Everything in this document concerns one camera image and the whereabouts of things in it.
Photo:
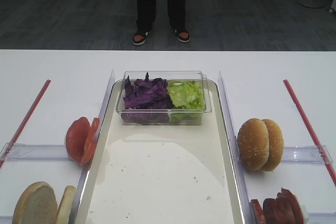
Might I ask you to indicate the red tape strip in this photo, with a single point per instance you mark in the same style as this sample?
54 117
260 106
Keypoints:
18 132
309 127

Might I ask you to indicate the front tomato slice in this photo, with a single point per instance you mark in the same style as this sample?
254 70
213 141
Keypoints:
76 138

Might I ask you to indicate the tomato slice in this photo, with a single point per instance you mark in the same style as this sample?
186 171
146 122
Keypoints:
90 143
76 138

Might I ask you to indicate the sesame bun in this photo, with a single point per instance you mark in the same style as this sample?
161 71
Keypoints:
276 145
253 144

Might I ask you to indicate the metal serving tray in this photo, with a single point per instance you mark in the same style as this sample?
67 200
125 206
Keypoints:
161 173

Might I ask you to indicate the green lettuce leaves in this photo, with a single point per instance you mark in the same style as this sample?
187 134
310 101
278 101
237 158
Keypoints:
187 96

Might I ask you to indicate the purple cabbage shreds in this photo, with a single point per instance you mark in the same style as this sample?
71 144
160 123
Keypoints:
146 94

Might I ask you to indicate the white cheese block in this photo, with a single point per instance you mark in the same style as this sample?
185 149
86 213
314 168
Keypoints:
304 214

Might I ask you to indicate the large bottom bun half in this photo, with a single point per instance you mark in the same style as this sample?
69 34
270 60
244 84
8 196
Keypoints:
37 204

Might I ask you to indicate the clear long divider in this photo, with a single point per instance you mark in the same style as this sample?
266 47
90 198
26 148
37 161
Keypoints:
245 206
86 168

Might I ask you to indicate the thin bottom bun half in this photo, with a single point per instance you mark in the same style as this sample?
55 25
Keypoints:
64 208

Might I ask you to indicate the right sesame bun top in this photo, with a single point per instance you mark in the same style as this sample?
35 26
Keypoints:
276 145

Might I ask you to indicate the left clear long divider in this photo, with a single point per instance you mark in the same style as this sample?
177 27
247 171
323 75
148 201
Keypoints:
86 168

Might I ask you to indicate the left sesame bun top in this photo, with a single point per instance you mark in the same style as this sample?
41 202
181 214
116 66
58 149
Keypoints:
253 144

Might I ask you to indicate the left red tape strip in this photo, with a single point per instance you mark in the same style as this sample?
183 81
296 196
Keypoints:
18 132

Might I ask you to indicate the right upper clear cross divider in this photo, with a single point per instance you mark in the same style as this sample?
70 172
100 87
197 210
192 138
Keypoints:
307 155

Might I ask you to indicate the clear cross divider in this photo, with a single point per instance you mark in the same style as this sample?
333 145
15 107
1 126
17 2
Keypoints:
20 152
307 155

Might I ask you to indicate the right clear long divider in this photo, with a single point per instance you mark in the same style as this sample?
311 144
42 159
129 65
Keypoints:
245 206

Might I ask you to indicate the rear tomato slice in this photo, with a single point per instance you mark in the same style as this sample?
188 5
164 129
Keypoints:
90 143

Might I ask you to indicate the brown meat patties stack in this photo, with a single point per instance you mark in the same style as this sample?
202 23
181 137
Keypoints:
285 208

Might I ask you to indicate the red bacon slice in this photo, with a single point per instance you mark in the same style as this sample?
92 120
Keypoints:
258 212

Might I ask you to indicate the clear plastic salad container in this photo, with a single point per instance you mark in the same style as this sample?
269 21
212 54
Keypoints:
168 76

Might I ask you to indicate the right red tape strip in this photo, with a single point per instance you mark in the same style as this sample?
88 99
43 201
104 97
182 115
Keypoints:
309 127

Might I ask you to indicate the left upper clear cross divider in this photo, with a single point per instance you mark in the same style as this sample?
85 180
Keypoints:
20 152

